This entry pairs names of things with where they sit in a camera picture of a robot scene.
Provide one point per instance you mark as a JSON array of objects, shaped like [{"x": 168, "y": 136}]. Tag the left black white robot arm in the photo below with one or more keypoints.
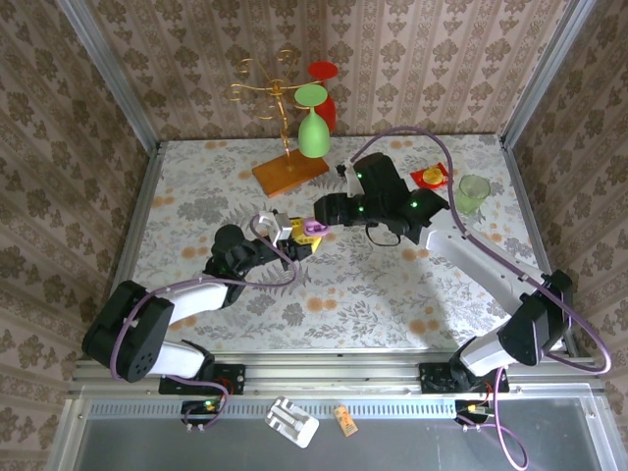
[{"x": 196, "y": 297}]

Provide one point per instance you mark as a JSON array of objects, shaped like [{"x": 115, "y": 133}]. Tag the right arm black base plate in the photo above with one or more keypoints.
[{"x": 432, "y": 380}]

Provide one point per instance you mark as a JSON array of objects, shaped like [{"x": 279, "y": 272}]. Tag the gold glass rack wooden base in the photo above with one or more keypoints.
[{"x": 289, "y": 169}]

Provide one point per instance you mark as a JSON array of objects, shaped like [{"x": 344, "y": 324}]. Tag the red snack packet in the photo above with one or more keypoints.
[{"x": 432, "y": 175}]

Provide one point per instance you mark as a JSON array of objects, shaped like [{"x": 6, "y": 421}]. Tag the small orange packet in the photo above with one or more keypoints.
[{"x": 346, "y": 422}]

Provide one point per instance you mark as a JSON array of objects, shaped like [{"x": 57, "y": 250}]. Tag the green wine glass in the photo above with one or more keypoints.
[{"x": 314, "y": 137}]

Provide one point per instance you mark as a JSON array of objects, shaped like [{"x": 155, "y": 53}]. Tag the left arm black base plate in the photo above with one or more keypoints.
[{"x": 230, "y": 378}]

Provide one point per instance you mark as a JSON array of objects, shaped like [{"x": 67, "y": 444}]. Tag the aluminium mounting rail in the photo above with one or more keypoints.
[{"x": 333, "y": 378}]

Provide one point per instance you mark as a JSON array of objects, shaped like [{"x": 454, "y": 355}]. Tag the aluminium frame post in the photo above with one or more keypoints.
[
  {"x": 109, "y": 73},
  {"x": 545, "y": 73}
]

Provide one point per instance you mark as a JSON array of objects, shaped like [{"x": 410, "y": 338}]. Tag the aluminium table side rail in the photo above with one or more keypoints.
[
  {"x": 538, "y": 245},
  {"x": 130, "y": 245}
]

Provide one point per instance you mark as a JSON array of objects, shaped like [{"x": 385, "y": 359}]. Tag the white plastic bracket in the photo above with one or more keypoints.
[{"x": 289, "y": 419}]

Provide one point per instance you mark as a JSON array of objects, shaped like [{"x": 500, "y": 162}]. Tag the floral tablecloth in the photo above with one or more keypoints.
[{"x": 392, "y": 314}]

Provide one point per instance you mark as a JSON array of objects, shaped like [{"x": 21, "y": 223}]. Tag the green transparent plastic cup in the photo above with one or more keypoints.
[{"x": 473, "y": 196}]

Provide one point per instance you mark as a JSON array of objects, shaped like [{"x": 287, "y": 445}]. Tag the red wine glass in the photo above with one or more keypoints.
[{"x": 324, "y": 69}]

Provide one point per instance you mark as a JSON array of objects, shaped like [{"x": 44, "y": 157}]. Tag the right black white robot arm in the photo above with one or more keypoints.
[{"x": 471, "y": 255}]

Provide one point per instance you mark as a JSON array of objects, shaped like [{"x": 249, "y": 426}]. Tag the purple earbud charging case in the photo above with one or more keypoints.
[{"x": 313, "y": 228}]

